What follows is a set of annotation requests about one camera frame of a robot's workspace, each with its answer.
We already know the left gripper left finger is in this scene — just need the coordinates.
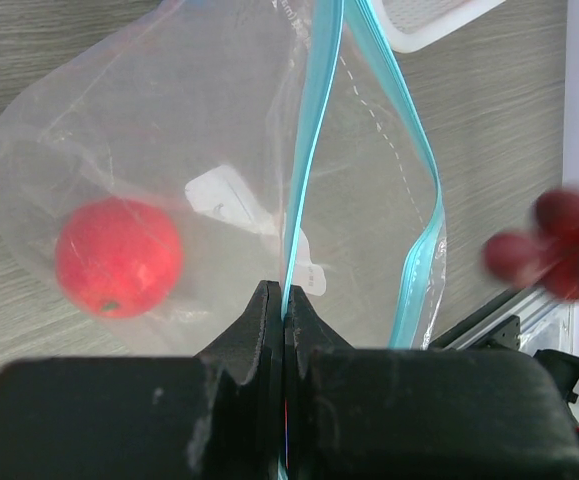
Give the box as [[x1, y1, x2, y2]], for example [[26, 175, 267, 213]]
[[0, 281, 283, 479]]

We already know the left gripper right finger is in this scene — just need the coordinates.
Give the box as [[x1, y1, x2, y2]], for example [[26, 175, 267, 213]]
[[284, 288, 579, 479]]

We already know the red apple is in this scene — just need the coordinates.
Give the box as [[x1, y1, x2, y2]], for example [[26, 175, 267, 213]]
[[55, 197, 184, 319]]

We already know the clear zip top bag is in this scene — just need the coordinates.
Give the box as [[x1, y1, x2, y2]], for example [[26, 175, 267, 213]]
[[0, 1, 446, 357]]

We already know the purple grape bunch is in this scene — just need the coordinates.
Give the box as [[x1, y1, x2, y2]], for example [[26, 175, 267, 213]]
[[482, 187, 579, 302]]

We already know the white plastic basket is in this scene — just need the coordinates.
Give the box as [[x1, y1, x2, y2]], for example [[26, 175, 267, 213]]
[[371, 0, 504, 54]]

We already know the aluminium frame rail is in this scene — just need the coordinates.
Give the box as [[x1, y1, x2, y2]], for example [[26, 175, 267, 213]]
[[429, 289, 574, 355]]

